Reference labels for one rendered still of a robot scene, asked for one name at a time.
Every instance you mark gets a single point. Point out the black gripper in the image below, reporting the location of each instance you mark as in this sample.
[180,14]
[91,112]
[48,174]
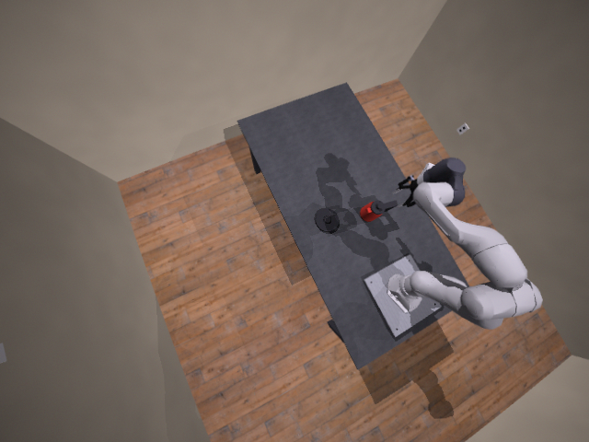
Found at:
[413,184]

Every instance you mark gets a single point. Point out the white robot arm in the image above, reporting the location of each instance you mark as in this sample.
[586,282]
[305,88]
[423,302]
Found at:
[504,297]

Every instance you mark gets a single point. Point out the black round disk with center stud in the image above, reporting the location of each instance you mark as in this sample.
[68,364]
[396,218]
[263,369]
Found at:
[327,220]

